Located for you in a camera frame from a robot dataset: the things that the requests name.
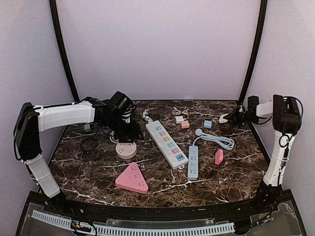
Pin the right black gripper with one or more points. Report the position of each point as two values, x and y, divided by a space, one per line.
234 115

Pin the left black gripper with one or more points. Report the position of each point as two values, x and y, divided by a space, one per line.
133 133

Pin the white square charger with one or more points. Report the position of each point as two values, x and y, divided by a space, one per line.
223 118

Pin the pink round socket base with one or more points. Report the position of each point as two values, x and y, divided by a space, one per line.
126 150

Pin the light blue charger plug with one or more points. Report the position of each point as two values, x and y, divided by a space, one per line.
207 124

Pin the green plug adapter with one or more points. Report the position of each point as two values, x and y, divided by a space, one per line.
87 127

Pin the pink square plug adapter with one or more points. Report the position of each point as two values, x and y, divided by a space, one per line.
219 157

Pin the pink triangular power socket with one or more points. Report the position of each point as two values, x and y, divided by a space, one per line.
132 179

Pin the pink charger plug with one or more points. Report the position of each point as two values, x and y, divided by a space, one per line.
185 124

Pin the white multicolour power strip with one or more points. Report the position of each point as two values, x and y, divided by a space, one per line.
168 147

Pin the white charger with pink cable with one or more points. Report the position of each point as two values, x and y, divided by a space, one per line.
179 115

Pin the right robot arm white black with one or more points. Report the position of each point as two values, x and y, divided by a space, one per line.
285 113

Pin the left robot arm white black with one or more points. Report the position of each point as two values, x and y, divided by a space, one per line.
33 120

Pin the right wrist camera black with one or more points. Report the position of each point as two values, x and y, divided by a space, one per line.
253 102

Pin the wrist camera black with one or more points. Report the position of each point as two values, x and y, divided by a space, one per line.
253 102
121 104

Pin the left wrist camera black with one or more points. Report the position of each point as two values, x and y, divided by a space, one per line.
121 104

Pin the black front rail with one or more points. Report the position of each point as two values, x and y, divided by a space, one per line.
281 220

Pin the right black frame post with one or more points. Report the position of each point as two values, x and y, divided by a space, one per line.
255 49

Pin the black frame post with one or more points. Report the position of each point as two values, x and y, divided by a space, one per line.
62 49
255 49

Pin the white slotted cable duct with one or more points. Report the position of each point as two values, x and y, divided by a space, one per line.
133 228

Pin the left black frame post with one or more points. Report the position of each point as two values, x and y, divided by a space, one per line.
62 49

